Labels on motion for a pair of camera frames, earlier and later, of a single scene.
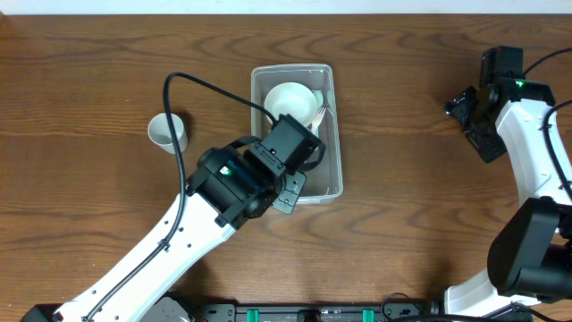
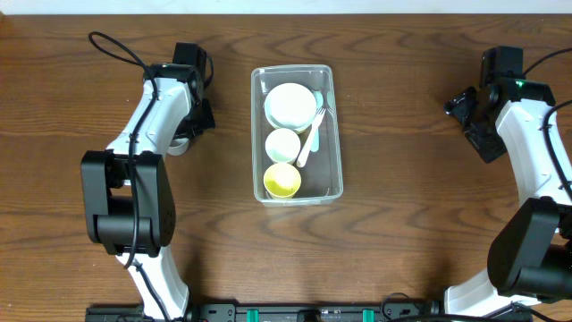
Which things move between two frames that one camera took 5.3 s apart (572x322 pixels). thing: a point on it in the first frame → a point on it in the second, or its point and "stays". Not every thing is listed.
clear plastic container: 307,93 stays
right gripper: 467,120 stays
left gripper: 291,193 → 202,118
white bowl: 292,98 stays
